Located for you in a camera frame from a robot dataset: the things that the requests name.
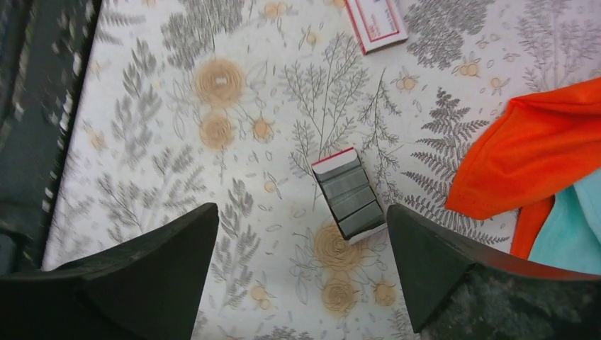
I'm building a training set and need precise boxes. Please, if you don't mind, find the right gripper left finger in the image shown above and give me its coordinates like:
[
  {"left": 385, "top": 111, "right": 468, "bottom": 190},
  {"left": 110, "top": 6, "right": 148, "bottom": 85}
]
[{"left": 1, "top": 203, "right": 219, "bottom": 339}]

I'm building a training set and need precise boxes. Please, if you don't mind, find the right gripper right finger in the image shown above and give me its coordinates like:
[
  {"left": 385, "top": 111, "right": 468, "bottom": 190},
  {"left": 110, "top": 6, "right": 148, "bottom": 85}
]
[{"left": 386, "top": 205, "right": 600, "bottom": 339}]

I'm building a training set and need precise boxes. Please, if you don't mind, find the red staple box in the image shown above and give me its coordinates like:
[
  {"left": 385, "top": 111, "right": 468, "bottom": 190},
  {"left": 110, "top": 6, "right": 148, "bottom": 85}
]
[{"left": 345, "top": 0, "right": 408, "bottom": 55}]

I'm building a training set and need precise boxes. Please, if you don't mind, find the teal t-shirt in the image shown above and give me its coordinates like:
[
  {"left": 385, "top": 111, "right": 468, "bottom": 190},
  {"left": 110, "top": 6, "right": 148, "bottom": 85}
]
[{"left": 529, "top": 170, "right": 600, "bottom": 275}]

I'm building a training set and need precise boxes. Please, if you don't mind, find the orange t-shirt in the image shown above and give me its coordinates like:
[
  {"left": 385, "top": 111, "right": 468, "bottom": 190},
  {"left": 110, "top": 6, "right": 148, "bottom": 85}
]
[{"left": 446, "top": 79, "right": 600, "bottom": 259}]

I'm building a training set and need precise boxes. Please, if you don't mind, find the floral table mat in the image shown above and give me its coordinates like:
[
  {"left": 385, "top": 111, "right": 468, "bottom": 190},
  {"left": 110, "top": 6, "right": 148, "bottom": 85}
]
[{"left": 43, "top": 1, "right": 600, "bottom": 339}]

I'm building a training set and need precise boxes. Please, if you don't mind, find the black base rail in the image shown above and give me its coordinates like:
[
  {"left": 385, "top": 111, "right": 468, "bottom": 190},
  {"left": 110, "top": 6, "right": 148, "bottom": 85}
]
[{"left": 1, "top": 1, "right": 102, "bottom": 275}]

